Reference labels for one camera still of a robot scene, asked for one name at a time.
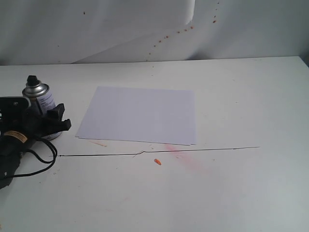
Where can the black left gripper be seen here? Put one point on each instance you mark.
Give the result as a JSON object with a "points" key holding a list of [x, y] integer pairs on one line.
{"points": [[22, 122]]}

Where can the silver spray can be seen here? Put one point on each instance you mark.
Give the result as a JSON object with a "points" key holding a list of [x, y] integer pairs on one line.
{"points": [[41, 111]]}

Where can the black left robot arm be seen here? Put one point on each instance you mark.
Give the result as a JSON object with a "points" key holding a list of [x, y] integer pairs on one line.
{"points": [[11, 151]]}

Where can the white backdrop paper sheet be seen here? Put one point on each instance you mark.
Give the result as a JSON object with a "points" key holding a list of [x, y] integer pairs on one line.
{"points": [[105, 31]]}

